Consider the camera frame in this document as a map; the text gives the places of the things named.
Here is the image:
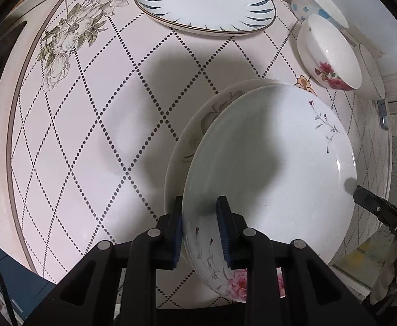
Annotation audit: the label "plain white bowl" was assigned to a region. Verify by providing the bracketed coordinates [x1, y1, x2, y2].
[355, 43, 386, 101]

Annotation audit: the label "white plate with grey flower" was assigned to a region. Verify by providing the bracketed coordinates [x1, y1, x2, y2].
[164, 79, 284, 269]

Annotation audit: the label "white bowl with blue dots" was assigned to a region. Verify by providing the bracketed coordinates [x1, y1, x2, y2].
[291, 0, 349, 29]

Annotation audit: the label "floral diamond pattern tablecloth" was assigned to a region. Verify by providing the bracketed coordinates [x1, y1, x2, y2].
[6, 0, 392, 309]

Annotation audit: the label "white bowl with red flower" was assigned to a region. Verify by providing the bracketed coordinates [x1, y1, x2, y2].
[297, 14, 362, 92]

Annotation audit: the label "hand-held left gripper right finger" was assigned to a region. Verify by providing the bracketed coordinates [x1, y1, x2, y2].
[216, 195, 377, 326]

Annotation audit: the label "person's right hand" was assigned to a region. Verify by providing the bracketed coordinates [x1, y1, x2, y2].
[370, 244, 397, 306]

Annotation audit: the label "blue smartphone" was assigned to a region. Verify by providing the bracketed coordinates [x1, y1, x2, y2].
[377, 99, 389, 130]

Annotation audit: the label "blue cabinet front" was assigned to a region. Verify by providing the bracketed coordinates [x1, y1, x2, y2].
[0, 234, 60, 326]

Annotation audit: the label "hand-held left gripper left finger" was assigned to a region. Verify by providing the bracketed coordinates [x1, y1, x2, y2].
[25, 195, 185, 326]

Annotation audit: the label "white plate with pink flower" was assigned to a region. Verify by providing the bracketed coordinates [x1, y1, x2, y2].
[181, 84, 358, 303]

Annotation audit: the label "white plate with blue stripes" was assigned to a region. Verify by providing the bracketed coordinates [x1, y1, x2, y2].
[133, 0, 276, 37]

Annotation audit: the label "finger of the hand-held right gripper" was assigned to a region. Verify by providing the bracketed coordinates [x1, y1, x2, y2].
[353, 185, 397, 233]

